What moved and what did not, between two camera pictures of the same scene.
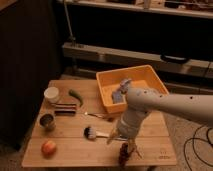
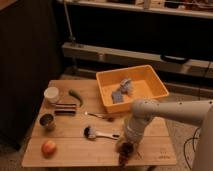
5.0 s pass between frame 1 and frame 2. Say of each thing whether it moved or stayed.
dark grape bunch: stayed
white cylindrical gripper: moved
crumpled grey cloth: stayed
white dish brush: stayed
